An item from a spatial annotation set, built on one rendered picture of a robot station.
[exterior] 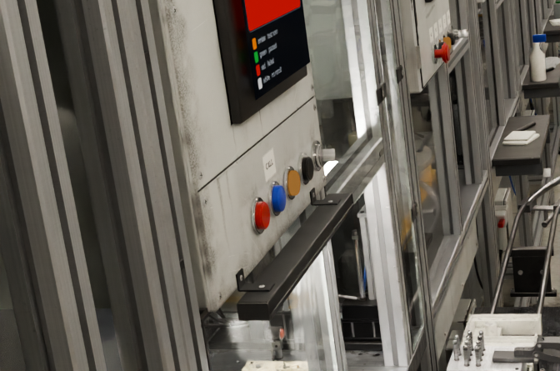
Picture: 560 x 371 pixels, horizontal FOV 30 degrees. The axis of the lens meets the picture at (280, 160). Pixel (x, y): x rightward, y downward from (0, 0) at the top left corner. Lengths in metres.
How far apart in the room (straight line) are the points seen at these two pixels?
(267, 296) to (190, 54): 0.25
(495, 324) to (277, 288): 1.08
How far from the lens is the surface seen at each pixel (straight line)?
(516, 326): 2.14
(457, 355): 1.88
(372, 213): 1.82
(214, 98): 1.04
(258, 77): 1.09
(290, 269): 1.11
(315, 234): 1.21
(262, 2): 1.13
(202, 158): 1.00
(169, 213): 0.95
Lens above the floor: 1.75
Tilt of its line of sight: 14 degrees down
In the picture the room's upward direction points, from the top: 8 degrees counter-clockwise
